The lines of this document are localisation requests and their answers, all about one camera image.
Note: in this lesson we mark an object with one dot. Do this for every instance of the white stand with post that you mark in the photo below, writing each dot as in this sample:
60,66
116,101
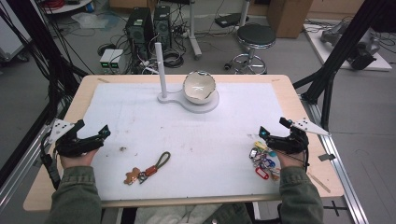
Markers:
162,71

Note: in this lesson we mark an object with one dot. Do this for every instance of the black metal frame strut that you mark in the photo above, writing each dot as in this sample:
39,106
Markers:
339,56
34,34

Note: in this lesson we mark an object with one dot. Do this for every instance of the person's left hand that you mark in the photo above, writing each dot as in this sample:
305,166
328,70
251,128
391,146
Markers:
76,160

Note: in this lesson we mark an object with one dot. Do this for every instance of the white table mat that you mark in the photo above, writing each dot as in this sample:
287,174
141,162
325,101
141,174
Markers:
186,140

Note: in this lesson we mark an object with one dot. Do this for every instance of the small white power box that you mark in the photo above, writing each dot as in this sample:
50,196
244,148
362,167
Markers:
106,59
117,59

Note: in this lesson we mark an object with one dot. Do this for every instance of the black flat device on floor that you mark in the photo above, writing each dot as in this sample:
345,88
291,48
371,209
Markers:
230,20

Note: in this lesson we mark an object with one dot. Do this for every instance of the bunch of colourful key tags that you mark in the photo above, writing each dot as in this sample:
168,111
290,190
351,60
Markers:
263,158

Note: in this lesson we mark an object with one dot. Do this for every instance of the black round stool chrome base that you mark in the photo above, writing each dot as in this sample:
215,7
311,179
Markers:
256,35

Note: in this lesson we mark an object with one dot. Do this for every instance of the grey tape piece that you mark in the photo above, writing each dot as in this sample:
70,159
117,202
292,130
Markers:
327,157

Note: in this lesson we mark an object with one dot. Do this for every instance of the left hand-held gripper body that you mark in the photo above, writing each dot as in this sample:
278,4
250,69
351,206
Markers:
73,146

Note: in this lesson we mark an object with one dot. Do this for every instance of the large black computer tower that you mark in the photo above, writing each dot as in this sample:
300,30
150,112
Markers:
138,29

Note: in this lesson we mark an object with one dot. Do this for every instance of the white ceramic bowl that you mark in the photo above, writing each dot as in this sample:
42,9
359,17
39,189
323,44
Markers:
199,88

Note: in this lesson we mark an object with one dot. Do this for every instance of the clear plastic bag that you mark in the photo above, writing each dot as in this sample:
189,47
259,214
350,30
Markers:
93,21

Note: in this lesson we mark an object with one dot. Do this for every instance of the white board with grey device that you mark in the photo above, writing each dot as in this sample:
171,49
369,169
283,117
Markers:
351,43

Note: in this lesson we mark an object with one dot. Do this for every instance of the white round table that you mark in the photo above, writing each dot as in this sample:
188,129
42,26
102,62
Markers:
67,6

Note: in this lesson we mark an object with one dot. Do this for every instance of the brown cardboard box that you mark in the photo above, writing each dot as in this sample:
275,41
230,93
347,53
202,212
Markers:
288,17

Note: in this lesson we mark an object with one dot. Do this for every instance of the thin wooden stick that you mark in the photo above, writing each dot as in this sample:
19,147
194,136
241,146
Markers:
319,183

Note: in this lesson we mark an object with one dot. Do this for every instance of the slim black computer tower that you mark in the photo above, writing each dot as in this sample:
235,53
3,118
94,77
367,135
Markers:
162,25

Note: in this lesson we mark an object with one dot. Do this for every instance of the black tape cross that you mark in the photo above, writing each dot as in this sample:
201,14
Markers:
335,207

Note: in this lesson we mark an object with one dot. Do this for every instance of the aluminium rail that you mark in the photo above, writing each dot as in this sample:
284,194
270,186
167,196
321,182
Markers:
18,180
339,161

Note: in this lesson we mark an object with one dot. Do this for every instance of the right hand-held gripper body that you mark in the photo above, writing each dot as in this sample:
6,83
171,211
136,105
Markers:
289,143

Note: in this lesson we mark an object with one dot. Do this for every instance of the person's right hand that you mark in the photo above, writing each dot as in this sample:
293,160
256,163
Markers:
289,160

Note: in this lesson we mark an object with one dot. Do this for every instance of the white metal stand leg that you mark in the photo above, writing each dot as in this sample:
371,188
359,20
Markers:
193,31

